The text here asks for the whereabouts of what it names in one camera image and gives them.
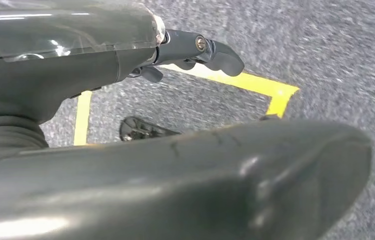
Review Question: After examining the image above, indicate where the black robot foot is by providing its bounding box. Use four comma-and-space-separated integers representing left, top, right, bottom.
118, 115, 182, 142

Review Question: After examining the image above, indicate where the yellow floor tape square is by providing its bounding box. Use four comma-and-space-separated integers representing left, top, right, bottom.
73, 62, 301, 147

